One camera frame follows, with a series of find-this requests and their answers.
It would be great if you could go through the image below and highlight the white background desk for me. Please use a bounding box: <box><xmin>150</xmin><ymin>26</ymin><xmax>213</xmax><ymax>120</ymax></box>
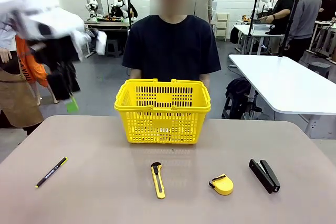
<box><xmin>233</xmin><ymin>23</ymin><xmax>286</xmax><ymax>55</ymax></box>

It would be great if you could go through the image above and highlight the black stapler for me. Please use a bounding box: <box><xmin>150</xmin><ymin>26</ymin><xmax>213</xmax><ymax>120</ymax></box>
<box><xmin>248</xmin><ymin>158</ymin><xmax>281</xmax><ymax>195</ymax></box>

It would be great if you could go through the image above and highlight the thick black tripod pole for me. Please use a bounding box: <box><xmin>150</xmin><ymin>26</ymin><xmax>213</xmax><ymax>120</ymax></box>
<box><xmin>278</xmin><ymin>0</ymin><xmax>302</xmax><ymax>58</ymax></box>

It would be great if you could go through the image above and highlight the grey round stool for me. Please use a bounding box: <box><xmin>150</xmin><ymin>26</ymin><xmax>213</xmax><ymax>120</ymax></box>
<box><xmin>307</xmin><ymin>61</ymin><xmax>331</xmax><ymax>78</ymax></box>

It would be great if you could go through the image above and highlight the yellow tape measure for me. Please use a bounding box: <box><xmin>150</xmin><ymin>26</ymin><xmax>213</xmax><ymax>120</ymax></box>
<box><xmin>208</xmin><ymin>173</ymin><xmax>234</xmax><ymax>196</ymax></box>

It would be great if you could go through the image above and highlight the grey step stool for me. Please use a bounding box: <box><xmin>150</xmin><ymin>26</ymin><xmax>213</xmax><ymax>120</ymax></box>
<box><xmin>106</xmin><ymin>39</ymin><xmax>122</xmax><ymax>57</ymax></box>

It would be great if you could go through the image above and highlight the black stool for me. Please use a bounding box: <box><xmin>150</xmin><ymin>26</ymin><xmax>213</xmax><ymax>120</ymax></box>
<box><xmin>222</xmin><ymin>92</ymin><xmax>253</xmax><ymax>119</ymax></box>

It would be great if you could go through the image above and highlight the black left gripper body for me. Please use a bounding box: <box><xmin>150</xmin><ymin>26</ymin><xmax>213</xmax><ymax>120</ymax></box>
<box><xmin>28</xmin><ymin>34</ymin><xmax>80</xmax><ymax>72</ymax></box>

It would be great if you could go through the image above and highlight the mannequin in brown apron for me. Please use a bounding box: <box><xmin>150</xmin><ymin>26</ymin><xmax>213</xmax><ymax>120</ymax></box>
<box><xmin>0</xmin><ymin>62</ymin><xmax>45</xmax><ymax>136</ymax></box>

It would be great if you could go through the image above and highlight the yellow plastic shopping basket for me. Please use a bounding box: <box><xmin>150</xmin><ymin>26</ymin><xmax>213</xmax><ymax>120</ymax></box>
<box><xmin>114</xmin><ymin>78</ymin><xmax>212</xmax><ymax>145</ymax></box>

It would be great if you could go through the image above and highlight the mannequin in light blue shirt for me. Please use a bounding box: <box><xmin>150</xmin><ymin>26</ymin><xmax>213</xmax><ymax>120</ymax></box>
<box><xmin>0</xmin><ymin>22</ymin><xmax>17</xmax><ymax>64</ymax></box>

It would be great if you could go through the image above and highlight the black backpack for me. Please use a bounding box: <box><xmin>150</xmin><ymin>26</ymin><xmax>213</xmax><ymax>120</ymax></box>
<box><xmin>225</xmin><ymin>77</ymin><xmax>259</xmax><ymax>104</ymax></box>

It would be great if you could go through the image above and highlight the person in black T-shirt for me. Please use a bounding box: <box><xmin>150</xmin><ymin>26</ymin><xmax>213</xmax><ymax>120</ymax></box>
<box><xmin>259</xmin><ymin>0</ymin><xmax>295</xmax><ymax>56</ymax></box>

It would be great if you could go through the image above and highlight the person's right forearm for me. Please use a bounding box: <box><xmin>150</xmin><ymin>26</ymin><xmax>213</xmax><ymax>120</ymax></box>
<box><xmin>130</xmin><ymin>68</ymin><xmax>143</xmax><ymax>80</ymax></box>

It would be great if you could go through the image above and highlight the grey background work table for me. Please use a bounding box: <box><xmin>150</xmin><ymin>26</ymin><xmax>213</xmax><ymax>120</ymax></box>
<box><xmin>83</xmin><ymin>18</ymin><xmax>132</xmax><ymax>58</ymax></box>

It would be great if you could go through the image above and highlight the person in black jacket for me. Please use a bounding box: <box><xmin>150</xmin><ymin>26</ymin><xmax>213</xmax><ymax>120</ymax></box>
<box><xmin>316</xmin><ymin>0</ymin><xmax>336</xmax><ymax>23</ymax></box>

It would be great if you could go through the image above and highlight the person in navy T-shirt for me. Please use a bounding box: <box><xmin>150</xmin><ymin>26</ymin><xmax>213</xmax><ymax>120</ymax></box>
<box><xmin>122</xmin><ymin>0</ymin><xmax>222</xmax><ymax>88</ymax></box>

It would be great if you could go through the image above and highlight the mannequin in orange trousers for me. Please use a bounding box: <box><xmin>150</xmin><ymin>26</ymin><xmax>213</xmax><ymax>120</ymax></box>
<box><xmin>15</xmin><ymin>35</ymin><xmax>60</xmax><ymax>105</ymax></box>

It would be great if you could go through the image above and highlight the black pen yellow cap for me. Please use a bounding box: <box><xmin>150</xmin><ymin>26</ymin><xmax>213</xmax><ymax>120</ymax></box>
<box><xmin>35</xmin><ymin>156</ymin><xmax>69</xmax><ymax>189</ymax></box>

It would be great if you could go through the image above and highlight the yellow utility knife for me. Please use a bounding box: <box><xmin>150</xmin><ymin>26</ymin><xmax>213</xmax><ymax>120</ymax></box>
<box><xmin>150</xmin><ymin>162</ymin><xmax>166</xmax><ymax>199</ymax></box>

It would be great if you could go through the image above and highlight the person's left forearm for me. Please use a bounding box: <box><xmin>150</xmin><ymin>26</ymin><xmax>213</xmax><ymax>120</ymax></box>
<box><xmin>199</xmin><ymin>73</ymin><xmax>211</xmax><ymax>88</ymax></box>

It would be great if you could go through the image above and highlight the person in grey sweater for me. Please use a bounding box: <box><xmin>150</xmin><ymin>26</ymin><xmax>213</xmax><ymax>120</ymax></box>
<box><xmin>286</xmin><ymin>0</ymin><xmax>322</xmax><ymax>62</ymax></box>

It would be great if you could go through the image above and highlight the large white table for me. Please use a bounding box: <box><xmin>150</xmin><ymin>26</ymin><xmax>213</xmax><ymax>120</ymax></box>
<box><xmin>228</xmin><ymin>54</ymin><xmax>336</xmax><ymax>140</ymax></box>

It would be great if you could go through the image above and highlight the thin black tripod pole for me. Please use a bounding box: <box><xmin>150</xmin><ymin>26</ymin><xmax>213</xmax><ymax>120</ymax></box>
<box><xmin>248</xmin><ymin>0</ymin><xmax>260</xmax><ymax>53</ymax></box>

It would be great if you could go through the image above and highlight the white drawer cart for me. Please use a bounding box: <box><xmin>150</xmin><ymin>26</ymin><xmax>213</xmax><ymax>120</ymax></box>
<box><xmin>215</xmin><ymin>13</ymin><xmax>229</xmax><ymax>41</ymax></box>

